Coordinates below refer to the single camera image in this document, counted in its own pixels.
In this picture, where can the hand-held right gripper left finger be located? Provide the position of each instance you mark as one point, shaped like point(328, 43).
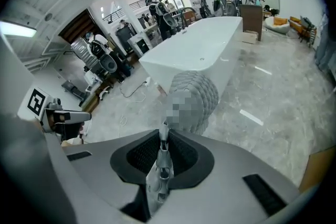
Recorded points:
point(105, 165)

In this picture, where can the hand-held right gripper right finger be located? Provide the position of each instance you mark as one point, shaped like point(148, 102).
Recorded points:
point(225, 173)

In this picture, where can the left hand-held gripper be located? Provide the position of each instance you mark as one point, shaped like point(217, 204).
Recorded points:
point(35, 102)

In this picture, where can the grey perforated mat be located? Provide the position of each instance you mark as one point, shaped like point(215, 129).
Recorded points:
point(197, 91)

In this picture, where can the white rectangular bathtub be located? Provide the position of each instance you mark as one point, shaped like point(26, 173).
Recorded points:
point(199, 42)

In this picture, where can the silver corrugated appliance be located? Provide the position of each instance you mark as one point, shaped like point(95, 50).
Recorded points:
point(80, 51)

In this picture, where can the white power strip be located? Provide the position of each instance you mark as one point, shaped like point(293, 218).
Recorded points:
point(147, 81)

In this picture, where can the large brown cardboard box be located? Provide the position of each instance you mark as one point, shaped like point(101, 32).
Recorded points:
point(315, 168)

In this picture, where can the black cabinet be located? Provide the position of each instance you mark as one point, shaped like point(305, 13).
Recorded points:
point(124, 39)

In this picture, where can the dark wooden door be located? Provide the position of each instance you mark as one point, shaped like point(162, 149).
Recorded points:
point(76, 26)

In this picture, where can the white vanity unit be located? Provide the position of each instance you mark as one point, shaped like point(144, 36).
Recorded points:
point(137, 43)

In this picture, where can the ceiling tube light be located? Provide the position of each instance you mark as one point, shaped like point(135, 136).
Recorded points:
point(15, 29)

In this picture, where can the white flat box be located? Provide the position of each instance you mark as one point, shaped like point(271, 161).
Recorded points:
point(249, 37)

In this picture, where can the white round beanbag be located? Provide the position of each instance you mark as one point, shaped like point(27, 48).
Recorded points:
point(273, 27)

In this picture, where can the brown wooden cabinet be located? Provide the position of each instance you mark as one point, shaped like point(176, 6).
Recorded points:
point(250, 21)

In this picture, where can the orange sofa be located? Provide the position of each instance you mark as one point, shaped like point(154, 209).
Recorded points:
point(295, 21)

